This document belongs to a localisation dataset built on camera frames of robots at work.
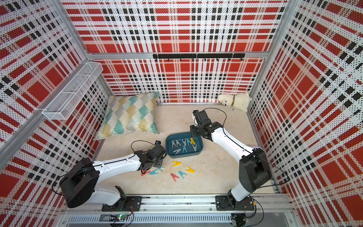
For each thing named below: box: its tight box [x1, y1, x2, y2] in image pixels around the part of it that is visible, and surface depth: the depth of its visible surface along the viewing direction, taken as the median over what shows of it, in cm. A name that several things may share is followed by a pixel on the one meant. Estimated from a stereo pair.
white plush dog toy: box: [217, 92, 252, 113], surface depth 117 cm
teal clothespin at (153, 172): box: [148, 167, 160, 175], surface depth 86 cm
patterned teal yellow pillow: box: [94, 91, 160, 141], surface depth 95 cm
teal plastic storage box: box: [165, 132, 204, 159], surface depth 97 cm
